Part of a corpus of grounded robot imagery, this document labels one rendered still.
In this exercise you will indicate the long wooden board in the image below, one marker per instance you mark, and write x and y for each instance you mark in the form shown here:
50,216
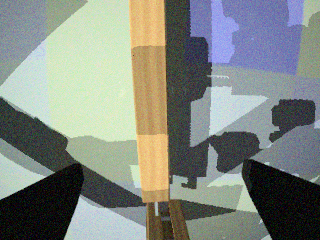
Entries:
148,33

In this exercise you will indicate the wooden post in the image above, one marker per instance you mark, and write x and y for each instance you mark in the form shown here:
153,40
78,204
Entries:
169,225

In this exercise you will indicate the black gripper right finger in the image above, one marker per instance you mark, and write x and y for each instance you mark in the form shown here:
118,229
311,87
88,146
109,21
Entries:
288,205

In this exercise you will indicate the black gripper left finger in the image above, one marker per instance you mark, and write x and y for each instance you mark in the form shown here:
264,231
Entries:
44,210

